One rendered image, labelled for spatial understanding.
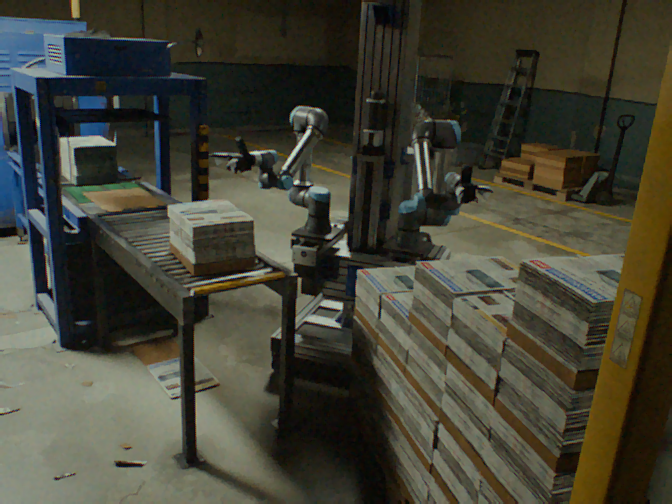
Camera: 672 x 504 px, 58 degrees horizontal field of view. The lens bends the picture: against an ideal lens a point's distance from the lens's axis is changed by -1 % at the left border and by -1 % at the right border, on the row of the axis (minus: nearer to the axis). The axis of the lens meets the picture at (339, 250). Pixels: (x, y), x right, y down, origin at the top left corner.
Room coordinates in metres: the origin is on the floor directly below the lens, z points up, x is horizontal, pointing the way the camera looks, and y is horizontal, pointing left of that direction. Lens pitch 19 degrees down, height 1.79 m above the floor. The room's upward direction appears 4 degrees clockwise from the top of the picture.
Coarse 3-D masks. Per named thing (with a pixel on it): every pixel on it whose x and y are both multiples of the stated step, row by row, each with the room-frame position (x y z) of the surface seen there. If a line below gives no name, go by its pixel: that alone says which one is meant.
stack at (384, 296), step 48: (384, 288) 2.40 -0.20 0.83; (384, 336) 2.28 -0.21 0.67; (384, 384) 2.24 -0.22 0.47; (432, 384) 1.87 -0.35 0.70; (384, 432) 2.20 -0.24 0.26; (432, 432) 1.81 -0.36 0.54; (480, 432) 1.57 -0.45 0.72; (384, 480) 2.19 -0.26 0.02; (432, 480) 1.79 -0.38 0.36; (480, 480) 1.52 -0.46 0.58
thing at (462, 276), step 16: (432, 272) 1.98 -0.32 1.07; (448, 272) 1.99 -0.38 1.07; (464, 272) 2.00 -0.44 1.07; (480, 272) 2.01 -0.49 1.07; (496, 272) 2.02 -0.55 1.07; (512, 272) 2.03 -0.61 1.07; (448, 288) 1.84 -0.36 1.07; (464, 288) 1.85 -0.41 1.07; (480, 288) 1.86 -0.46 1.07; (496, 288) 1.87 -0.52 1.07
